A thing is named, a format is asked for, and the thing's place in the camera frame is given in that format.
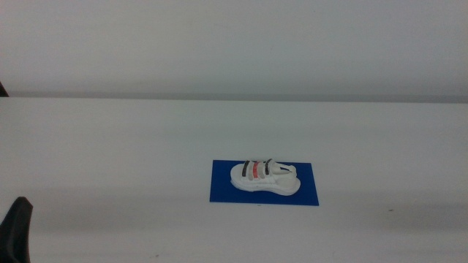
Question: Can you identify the white shoe with striped straps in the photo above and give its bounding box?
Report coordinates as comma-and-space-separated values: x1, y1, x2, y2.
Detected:
230, 158, 302, 197

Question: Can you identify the blue rectangular mat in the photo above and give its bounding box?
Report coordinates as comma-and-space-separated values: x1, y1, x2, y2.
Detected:
208, 159, 320, 207

